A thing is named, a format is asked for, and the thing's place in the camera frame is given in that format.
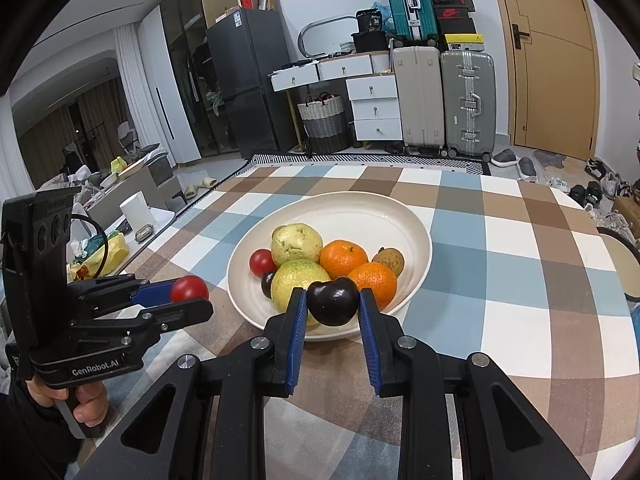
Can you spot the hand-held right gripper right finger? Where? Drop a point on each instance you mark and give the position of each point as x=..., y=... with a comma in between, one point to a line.
x=370, y=340

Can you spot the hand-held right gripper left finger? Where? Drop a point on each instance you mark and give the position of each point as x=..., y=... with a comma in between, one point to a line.
x=295, y=340

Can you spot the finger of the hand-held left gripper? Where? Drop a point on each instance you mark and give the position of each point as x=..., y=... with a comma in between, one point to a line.
x=180, y=312
x=150, y=294

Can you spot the red tomato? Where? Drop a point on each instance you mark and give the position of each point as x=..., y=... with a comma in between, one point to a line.
x=190, y=287
x=261, y=261

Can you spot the dark purple plum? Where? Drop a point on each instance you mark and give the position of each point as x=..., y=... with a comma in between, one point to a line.
x=268, y=284
x=332, y=302

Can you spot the orange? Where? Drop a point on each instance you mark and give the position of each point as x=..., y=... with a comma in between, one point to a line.
x=342, y=260
x=377, y=282

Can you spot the green guava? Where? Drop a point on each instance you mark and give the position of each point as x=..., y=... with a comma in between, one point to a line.
x=295, y=280

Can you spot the brown kiwi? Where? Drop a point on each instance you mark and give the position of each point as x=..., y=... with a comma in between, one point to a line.
x=388, y=261

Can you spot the cream round plate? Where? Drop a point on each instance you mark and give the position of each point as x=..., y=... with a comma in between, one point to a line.
x=360, y=220

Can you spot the person's left forearm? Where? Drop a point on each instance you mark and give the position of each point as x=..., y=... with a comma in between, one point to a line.
x=25, y=440

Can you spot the person's left hand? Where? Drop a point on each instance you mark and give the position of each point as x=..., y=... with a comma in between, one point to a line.
x=90, y=405

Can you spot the yellow bag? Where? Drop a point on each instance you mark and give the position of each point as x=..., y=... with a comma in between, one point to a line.
x=112, y=255

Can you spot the white cylinder appliance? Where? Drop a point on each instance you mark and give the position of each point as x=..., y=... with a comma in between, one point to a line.
x=136, y=212

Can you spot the yellow guava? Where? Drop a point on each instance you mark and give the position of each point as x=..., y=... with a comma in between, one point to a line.
x=296, y=242

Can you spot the beige slippers pair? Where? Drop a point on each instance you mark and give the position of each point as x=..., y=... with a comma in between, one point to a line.
x=200, y=189

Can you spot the checked tablecloth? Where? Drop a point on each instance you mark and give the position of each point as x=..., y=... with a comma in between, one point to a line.
x=500, y=310

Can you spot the striped rug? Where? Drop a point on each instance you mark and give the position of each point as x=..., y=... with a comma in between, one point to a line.
x=375, y=160

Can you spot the brown curtains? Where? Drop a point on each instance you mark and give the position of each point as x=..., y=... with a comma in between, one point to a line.
x=95, y=120

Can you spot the woven laundry basket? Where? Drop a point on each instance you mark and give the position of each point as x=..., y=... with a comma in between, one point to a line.
x=324, y=127

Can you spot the white glass-door wardrobe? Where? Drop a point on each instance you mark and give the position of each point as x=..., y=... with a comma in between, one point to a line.
x=175, y=70

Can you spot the grey slipper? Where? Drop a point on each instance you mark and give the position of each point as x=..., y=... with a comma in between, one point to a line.
x=503, y=157
x=527, y=169

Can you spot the white drawer unit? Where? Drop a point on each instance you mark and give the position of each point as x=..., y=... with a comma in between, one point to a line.
x=375, y=110

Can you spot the black refrigerator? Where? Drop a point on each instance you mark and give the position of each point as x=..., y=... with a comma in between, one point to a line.
x=250, y=85

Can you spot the beige suitcase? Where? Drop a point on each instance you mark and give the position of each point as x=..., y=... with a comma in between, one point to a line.
x=419, y=100

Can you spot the silver suitcase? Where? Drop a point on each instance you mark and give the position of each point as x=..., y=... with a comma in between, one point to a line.
x=467, y=105

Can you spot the grey floor mat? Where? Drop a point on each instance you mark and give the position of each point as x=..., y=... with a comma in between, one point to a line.
x=548, y=158

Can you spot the round stool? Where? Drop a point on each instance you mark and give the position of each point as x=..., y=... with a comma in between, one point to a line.
x=622, y=265

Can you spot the scattered shoes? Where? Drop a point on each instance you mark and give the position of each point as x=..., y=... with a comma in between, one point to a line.
x=600, y=190

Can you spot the yellow box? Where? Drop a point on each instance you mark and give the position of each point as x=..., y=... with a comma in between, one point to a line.
x=464, y=42

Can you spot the black bag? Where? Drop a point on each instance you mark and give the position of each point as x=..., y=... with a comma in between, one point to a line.
x=370, y=21

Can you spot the wooden door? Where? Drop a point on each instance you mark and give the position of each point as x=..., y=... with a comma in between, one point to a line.
x=550, y=60

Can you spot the teal suitcase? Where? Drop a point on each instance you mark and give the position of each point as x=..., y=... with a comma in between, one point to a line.
x=407, y=5

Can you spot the stack of black shoe boxes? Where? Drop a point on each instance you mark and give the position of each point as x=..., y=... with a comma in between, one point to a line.
x=455, y=12

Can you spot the curved metal rail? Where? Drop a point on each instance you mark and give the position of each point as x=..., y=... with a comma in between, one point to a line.
x=320, y=22

